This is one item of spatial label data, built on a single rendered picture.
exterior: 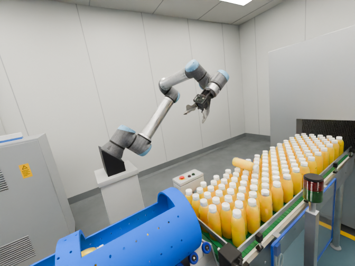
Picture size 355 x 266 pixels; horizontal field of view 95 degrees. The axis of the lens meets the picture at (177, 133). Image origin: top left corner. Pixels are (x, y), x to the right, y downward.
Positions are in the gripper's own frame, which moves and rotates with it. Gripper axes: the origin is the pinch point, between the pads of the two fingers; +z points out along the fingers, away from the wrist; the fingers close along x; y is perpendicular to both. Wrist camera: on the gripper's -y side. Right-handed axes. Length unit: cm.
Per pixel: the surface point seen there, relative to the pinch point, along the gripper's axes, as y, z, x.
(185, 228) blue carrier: 11, 46, 34
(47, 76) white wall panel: -15, 31, -284
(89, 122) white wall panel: -96, 54, -242
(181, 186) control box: -23.3, 36.1, 9.1
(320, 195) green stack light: -2, 5, 67
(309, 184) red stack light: 0, 4, 62
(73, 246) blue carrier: 33, 69, 13
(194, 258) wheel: -4, 56, 40
